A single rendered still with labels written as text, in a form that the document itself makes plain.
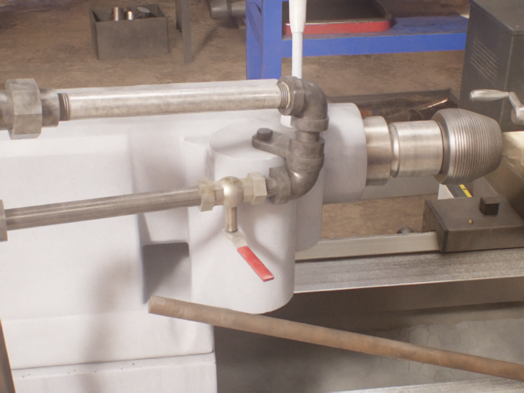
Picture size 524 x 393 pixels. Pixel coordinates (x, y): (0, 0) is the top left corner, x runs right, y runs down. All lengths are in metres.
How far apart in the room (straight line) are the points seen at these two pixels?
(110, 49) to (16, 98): 4.02
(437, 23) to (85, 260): 2.23
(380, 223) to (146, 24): 2.14
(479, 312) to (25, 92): 0.85
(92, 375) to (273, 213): 0.25
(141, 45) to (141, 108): 4.00
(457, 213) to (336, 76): 3.11
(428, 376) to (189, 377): 0.43
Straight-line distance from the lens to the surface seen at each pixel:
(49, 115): 0.64
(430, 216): 1.28
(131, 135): 0.82
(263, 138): 0.77
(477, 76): 2.56
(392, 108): 3.21
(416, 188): 3.17
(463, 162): 0.93
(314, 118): 0.73
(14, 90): 0.63
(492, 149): 0.94
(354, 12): 3.01
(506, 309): 1.30
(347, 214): 3.02
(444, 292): 1.20
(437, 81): 4.36
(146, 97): 0.67
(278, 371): 1.18
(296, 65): 0.83
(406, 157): 0.92
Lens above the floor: 1.49
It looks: 28 degrees down
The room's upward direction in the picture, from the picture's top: straight up
